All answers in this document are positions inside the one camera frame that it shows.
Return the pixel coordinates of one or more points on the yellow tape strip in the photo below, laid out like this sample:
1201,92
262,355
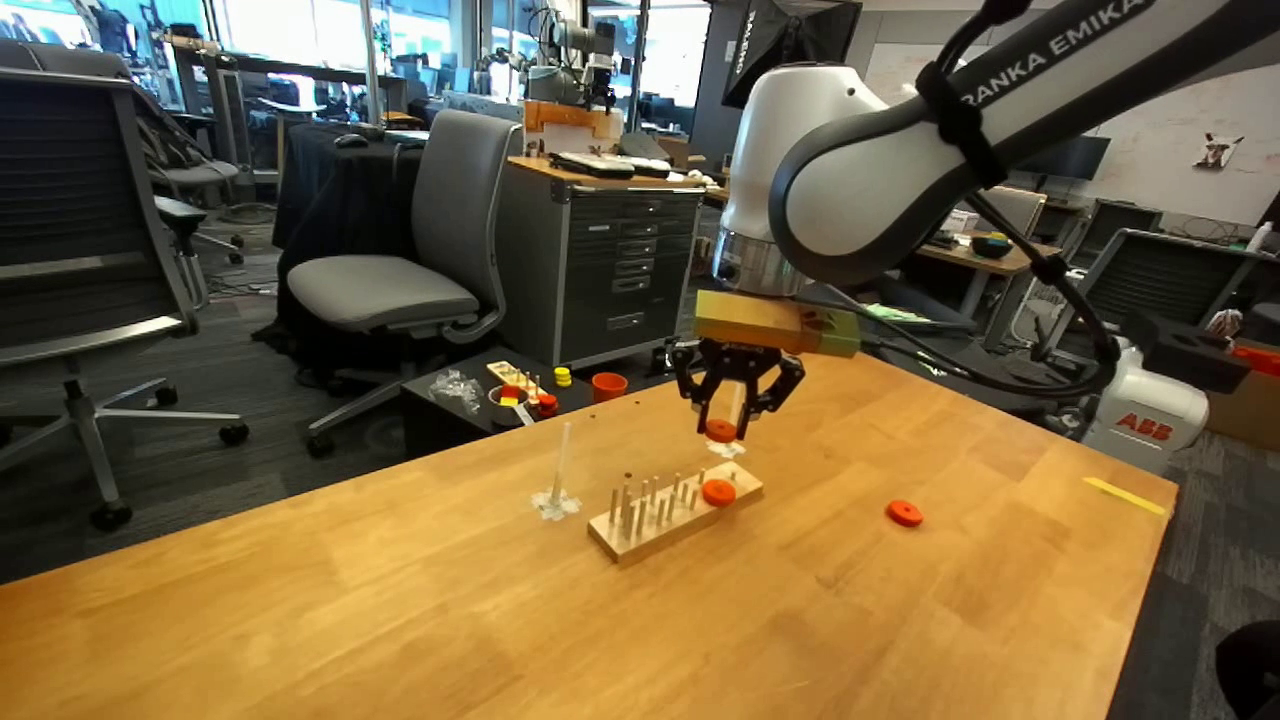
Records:
1126,493

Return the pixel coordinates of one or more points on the distant dark office chair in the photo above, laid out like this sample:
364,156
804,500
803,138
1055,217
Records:
186,172

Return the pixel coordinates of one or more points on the brown cardboard box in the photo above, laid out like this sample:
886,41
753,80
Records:
1246,409

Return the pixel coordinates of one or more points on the clear plastic bag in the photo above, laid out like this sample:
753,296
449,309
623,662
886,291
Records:
459,390

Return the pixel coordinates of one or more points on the small white red toy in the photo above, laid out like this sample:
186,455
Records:
523,387

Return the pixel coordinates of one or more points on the small yellow block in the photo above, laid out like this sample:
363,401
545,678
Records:
561,376

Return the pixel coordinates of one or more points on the black mesh office chair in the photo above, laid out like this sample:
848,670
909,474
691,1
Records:
64,200

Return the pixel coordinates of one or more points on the black photo softbox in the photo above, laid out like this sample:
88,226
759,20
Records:
784,47

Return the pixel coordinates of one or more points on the gray drawer cabinet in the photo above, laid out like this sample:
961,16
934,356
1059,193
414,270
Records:
602,264

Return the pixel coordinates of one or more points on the white single peg stand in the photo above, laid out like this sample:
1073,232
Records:
557,506

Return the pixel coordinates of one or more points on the black draped cloth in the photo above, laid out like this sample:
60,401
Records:
335,187

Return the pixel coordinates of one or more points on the orange white box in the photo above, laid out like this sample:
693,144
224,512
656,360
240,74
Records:
570,122

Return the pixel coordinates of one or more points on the white ABB robot part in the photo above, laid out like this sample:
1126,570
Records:
1141,412

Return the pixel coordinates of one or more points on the flat tray with papers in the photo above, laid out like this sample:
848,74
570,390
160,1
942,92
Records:
610,160

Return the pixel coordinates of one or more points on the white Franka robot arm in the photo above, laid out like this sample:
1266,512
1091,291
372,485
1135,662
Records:
867,187

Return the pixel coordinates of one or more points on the small black side table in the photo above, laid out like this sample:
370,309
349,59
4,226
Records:
440,423

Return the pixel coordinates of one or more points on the orange round cap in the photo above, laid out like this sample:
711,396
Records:
610,387

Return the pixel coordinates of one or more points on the wooden peg board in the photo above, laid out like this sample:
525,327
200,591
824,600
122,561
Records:
655,535

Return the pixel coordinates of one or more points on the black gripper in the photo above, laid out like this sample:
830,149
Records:
743,360

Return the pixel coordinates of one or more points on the dark tilted monitor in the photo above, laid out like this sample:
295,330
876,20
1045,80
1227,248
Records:
1162,274

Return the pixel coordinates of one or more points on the gray office chair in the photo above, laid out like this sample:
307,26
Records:
385,286

